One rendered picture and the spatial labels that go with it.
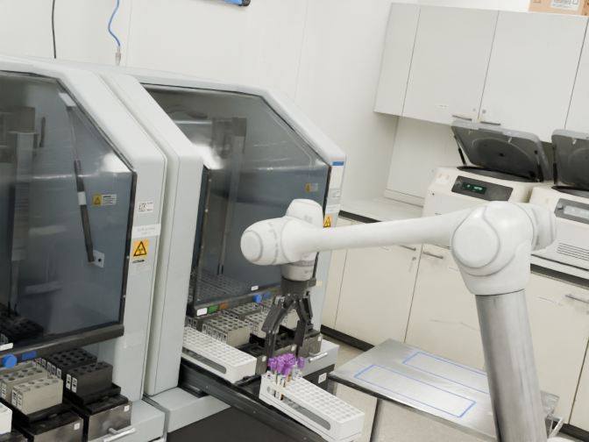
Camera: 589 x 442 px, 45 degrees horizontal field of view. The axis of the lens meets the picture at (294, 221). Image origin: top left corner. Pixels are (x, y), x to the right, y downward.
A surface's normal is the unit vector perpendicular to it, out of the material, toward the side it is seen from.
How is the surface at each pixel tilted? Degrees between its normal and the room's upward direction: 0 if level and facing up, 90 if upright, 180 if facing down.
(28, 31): 90
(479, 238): 85
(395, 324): 90
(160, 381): 90
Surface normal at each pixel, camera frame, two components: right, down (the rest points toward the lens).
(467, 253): -0.52, -0.06
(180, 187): 0.78, 0.24
